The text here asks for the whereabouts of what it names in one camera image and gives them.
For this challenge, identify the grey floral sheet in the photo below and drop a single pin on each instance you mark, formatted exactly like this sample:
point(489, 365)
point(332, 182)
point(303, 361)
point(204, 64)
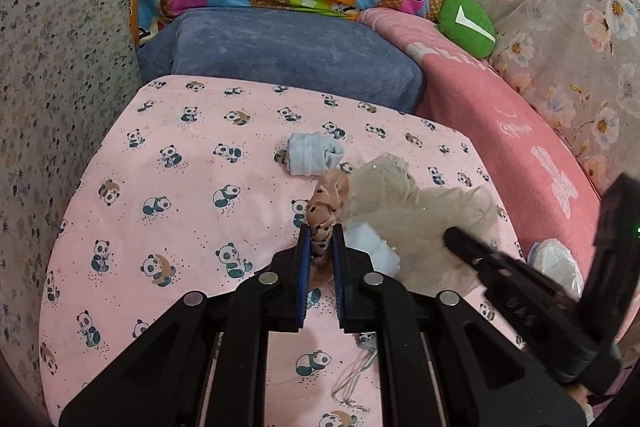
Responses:
point(575, 57)

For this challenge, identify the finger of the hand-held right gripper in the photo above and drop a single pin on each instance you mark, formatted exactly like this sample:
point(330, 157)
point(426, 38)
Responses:
point(510, 282)

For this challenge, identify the beige dotted sock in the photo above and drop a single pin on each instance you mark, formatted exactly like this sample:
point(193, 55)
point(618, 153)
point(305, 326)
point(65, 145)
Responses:
point(322, 207)

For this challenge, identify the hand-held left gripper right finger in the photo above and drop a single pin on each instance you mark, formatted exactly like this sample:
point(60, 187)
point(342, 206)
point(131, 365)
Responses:
point(340, 277)

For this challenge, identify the pink panda print sheet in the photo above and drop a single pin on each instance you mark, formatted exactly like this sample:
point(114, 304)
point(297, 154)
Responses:
point(175, 182)

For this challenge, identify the blue plush cushion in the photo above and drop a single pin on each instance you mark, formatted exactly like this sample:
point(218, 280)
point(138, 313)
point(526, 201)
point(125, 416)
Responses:
point(280, 52)

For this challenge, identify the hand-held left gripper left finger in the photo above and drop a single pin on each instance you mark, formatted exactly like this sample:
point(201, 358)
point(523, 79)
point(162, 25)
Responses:
point(302, 277)

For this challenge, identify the pink blanket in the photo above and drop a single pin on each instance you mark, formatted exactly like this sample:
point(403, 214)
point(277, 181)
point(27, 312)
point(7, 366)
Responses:
point(475, 107)

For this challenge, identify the green round cushion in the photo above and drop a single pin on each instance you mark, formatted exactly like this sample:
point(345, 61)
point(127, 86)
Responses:
point(447, 27)

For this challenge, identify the light blue sock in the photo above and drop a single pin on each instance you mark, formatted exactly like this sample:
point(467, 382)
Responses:
point(310, 154)

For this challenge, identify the light blue cloth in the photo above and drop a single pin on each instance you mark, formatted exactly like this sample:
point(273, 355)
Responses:
point(380, 254)

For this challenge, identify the trash bin with white liner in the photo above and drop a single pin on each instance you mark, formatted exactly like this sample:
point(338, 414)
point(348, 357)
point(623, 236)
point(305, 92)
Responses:
point(555, 262)

